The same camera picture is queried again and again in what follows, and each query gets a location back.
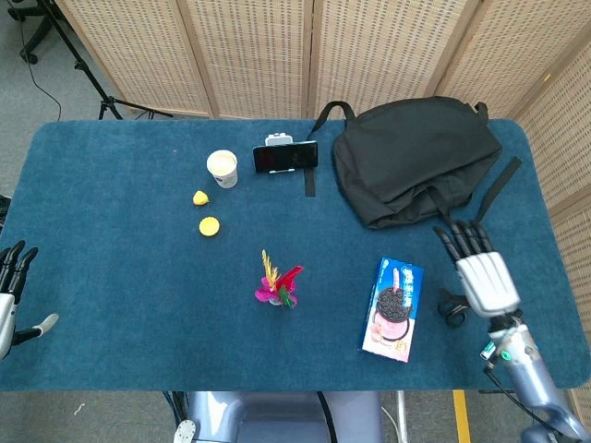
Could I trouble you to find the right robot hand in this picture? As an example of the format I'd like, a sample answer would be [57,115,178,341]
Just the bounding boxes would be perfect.
[432,220,523,318]

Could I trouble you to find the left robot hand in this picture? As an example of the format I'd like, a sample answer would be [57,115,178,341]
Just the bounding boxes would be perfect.
[0,240,60,360]

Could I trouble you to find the colourful feather shuttlecock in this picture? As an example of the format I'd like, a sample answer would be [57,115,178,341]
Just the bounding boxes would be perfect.
[254,249,306,310]

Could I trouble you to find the black tripod stand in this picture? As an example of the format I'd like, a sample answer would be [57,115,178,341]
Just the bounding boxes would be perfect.
[39,0,174,121]

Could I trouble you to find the white phone stand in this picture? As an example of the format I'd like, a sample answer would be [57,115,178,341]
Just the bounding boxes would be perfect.
[264,132,296,176]

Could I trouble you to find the blue Oreo cookie box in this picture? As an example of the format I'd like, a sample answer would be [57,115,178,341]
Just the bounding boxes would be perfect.
[357,256,425,365]

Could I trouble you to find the blue table mat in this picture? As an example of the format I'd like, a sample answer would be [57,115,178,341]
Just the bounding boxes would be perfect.
[0,118,591,393]

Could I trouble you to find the black fabric backpack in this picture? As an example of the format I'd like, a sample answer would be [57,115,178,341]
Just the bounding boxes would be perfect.
[304,95,524,231]

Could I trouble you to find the black smartphone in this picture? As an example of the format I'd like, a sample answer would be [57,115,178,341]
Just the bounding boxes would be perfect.
[252,140,320,174]

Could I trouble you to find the white paper cup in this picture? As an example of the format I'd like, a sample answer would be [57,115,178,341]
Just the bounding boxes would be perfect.
[206,150,239,189]

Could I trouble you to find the blue-grey robot torso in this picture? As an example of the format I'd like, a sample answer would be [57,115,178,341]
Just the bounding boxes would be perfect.
[172,390,385,443]

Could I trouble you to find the black office chair base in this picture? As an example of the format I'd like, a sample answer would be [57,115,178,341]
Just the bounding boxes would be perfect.
[7,0,64,66]

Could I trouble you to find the black handled scissors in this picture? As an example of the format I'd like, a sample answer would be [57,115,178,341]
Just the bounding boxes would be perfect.
[437,288,472,329]

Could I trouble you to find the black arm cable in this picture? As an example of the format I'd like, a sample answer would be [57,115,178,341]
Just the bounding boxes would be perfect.
[483,364,562,435]

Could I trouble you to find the black floor cable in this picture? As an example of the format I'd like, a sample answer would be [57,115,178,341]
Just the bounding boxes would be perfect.
[17,18,63,122]

